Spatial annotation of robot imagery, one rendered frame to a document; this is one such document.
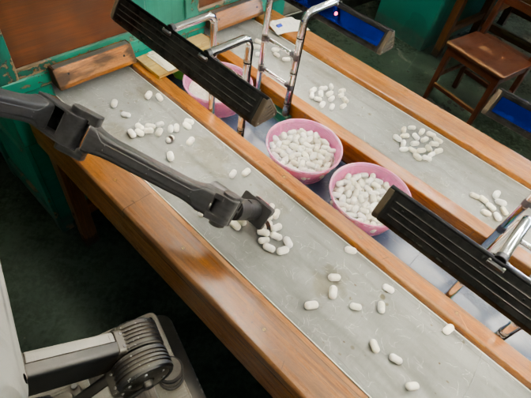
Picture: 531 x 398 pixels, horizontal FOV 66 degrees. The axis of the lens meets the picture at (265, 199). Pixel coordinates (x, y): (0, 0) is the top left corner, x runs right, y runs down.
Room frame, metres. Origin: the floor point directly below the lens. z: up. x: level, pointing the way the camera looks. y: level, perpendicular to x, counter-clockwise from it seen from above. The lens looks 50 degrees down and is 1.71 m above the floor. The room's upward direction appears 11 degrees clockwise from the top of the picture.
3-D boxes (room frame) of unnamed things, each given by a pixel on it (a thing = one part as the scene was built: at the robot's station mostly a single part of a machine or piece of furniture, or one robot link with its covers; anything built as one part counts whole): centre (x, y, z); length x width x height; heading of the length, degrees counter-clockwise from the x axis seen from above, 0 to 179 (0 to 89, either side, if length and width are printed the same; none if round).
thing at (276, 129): (1.06, -0.10, 0.72); 0.27 x 0.27 x 0.10
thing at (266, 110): (0.99, 0.29, 1.08); 0.62 x 0.08 x 0.07; 54
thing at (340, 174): (0.89, -0.32, 0.72); 0.27 x 0.27 x 0.10
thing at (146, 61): (1.44, 0.44, 0.77); 0.33 x 0.15 x 0.01; 144
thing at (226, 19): (1.75, 0.28, 0.83); 0.30 x 0.06 x 0.07; 144
